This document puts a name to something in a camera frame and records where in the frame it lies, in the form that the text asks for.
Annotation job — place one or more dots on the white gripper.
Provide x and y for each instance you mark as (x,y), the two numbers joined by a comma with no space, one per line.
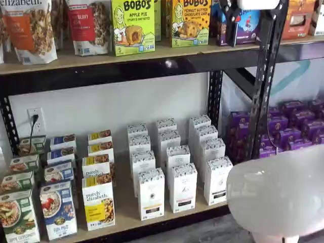
(258,3)

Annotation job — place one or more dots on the white box green strip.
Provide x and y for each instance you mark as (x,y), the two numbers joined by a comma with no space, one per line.
(217,182)

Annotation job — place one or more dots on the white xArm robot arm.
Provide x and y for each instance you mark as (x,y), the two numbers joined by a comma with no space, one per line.
(278,192)

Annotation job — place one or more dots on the purple Zbar box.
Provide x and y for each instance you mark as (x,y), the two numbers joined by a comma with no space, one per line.
(249,27)

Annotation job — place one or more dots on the dark blue snack box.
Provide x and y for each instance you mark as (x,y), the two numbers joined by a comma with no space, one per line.
(217,22)

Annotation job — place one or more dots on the yellow Bobo's peanut butter box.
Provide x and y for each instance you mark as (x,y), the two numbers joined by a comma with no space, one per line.
(191,25)

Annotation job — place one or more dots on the orange snack bar box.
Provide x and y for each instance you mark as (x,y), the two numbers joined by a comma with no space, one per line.
(298,20)

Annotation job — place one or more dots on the white snack box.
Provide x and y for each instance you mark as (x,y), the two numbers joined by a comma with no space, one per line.
(318,17)

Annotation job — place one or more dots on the purple snack box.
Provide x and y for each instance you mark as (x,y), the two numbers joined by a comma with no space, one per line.
(319,138)
(241,120)
(240,136)
(278,122)
(317,105)
(287,135)
(241,153)
(302,117)
(300,144)
(267,152)
(267,139)
(314,129)
(292,106)

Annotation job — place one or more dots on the green Bobo's apple pie box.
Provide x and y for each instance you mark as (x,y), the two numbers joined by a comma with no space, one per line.
(132,27)

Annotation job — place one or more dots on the wooden shelf board with bags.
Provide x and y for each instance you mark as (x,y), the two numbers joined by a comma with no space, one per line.
(76,60)

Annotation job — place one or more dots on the white box pink strip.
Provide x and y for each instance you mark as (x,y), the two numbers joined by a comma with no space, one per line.
(183,189)

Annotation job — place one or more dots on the yellow purely elizabeth box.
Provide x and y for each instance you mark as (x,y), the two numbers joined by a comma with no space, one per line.
(100,136)
(98,205)
(100,149)
(96,165)

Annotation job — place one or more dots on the white box yellow strip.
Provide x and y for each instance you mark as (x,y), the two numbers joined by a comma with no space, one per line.
(151,197)

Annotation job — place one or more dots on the blue flax plus oatmeal box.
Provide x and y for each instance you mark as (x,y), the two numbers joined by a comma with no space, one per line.
(58,172)
(63,141)
(58,212)
(60,154)

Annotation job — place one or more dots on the brown cardboard shelf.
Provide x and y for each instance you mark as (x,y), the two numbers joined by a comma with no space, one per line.
(126,215)

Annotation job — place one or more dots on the green oatmeal box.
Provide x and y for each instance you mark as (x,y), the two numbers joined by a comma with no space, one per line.
(16,181)
(24,164)
(17,217)
(33,144)

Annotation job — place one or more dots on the black metal shelving rack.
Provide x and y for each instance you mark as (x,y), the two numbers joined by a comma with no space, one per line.
(101,74)

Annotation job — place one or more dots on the red berry granola bag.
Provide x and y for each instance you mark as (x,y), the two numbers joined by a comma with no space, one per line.
(88,27)

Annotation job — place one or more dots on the brown granola bag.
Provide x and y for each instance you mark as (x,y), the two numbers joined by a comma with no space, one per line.
(59,22)

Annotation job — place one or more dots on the orange purely elizabeth granola bag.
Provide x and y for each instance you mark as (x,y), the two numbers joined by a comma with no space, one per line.
(27,33)

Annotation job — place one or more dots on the white wall outlet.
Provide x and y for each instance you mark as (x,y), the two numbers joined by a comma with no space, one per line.
(40,119)

